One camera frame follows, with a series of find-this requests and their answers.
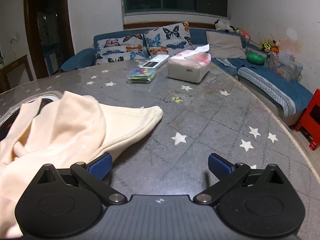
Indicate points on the white remote control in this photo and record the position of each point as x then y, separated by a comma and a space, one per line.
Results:
156, 62

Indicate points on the clear box of coloured items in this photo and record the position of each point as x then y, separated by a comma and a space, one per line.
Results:
141, 75

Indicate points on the clear plastic storage box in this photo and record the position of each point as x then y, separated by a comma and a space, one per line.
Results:
285, 65

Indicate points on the butterfly pillow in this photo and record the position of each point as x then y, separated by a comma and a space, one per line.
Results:
116, 49
169, 40

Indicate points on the round induction hotplate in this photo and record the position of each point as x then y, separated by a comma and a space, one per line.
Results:
9, 117

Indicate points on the yellow orange toy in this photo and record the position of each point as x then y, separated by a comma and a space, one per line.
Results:
271, 46

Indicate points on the left butterfly pillow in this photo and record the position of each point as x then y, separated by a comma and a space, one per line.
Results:
116, 49

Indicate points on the red plastic stool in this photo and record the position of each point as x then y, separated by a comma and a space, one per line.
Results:
309, 121

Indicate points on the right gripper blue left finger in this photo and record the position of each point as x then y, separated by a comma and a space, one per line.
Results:
89, 176

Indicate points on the wooden side table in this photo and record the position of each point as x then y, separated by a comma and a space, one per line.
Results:
16, 73

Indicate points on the black white plush toy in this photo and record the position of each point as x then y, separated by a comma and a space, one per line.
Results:
221, 26

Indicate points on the right butterfly pillow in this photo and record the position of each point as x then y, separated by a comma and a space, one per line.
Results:
169, 40

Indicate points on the white tissue box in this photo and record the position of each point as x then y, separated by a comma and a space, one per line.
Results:
190, 65

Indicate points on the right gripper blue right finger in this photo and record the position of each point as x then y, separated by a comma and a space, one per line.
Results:
230, 176

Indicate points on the blue corner sofa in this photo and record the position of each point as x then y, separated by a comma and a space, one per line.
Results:
290, 98

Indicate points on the dark wooden doorway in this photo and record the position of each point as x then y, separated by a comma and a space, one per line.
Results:
48, 34

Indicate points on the grey cushion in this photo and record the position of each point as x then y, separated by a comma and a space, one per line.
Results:
225, 46

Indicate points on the green bowl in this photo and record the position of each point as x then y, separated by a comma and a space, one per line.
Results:
254, 58

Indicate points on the cream sweatshirt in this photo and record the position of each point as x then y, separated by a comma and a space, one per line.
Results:
74, 128

